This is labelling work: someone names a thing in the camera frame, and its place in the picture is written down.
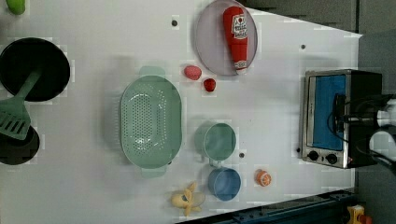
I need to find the black round pot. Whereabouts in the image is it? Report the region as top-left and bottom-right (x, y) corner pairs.
(0, 127), (40, 165)

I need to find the peeled banana toy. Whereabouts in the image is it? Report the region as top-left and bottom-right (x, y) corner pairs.
(170, 182), (205, 217)

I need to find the green slotted spatula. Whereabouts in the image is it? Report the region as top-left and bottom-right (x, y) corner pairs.
(0, 70), (41, 140)

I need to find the green oval colander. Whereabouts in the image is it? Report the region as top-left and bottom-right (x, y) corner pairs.
(120, 65), (182, 178)

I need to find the blue cup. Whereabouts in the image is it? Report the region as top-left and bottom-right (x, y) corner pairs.
(207, 167), (241, 202)

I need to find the black frying pan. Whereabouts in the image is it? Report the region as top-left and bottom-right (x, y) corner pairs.
(1, 37), (71, 102)

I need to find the black toaster oven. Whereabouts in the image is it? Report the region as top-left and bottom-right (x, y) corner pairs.
(300, 69), (383, 169)

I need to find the pink toy strawberry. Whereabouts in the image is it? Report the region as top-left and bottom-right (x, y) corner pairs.
(183, 65), (202, 80)

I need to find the red ketchup bottle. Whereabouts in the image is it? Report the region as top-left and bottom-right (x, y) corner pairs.
(222, 6), (248, 75)

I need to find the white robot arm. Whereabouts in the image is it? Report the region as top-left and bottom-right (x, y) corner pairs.
(369, 99), (396, 161)

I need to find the pink round plate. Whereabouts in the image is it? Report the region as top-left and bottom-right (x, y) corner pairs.
(194, 0), (258, 76)

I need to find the green cup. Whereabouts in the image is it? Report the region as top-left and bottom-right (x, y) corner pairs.
(194, 121), (236, 168)

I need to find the lime green toy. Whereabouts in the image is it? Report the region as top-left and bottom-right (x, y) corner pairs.
(6, 0), (25, 15)

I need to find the small red toy fruit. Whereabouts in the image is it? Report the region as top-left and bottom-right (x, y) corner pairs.
(204, 78), (216, 92)

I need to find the orange slice toy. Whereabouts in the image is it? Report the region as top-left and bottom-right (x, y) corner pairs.
(255, 169), (272, 187)

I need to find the yellow clamp object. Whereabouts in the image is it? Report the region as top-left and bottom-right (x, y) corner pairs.
(347, 204), (373, 224)

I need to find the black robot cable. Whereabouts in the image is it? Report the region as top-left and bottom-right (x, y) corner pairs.
(326, 94), (396, 175)

